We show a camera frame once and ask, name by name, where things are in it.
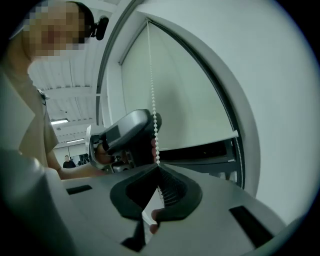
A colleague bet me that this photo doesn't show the white roller blind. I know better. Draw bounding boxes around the white roller blind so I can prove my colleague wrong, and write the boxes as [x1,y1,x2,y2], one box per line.
[118,19,240,151]

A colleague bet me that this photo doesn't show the dark window pane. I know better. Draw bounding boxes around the dark window pane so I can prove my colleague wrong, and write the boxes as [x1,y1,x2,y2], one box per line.
[159,138,237,181]

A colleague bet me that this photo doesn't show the white bead pull chain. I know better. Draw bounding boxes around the white bead pull chain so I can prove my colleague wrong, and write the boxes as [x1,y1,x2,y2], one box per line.
[146,21,165,206]

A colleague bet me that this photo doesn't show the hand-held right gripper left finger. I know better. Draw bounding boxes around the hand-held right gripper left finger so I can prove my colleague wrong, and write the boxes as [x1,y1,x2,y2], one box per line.
[61,164,161,256]

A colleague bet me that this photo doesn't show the person's left hand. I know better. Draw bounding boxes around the person's left hand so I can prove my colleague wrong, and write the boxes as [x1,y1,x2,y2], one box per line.
[94,139,158,165]

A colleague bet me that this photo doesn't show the person's head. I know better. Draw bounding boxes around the person's head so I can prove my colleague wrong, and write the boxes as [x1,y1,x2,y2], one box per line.
[22,0,95,61]

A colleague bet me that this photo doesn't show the person's left forearm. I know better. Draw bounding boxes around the person's left forearm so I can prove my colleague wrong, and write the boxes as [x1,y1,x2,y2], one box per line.
[57,163,106,181]

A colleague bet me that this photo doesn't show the black window side track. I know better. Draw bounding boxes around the black window side track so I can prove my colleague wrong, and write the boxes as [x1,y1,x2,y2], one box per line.
[147,17,246,190]

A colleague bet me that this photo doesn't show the person's beige shirt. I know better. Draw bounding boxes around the person's beige shirt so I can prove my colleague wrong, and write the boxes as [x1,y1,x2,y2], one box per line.
[0,37,63,181]

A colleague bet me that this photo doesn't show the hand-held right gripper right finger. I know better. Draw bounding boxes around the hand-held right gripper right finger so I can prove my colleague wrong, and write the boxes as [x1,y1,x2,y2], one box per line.
[146,164,287,256]

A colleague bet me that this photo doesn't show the person's right hand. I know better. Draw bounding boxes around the person's right hand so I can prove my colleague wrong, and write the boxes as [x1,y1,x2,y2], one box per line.
[149,208,161,235]

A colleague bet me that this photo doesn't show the black head-worn camera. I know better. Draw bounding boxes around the black head-worn camera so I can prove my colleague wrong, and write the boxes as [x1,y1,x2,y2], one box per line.
[89,16,110,41]

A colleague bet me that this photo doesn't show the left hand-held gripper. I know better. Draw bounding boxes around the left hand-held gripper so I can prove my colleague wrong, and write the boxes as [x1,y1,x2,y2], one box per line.
[86,108,163,174]

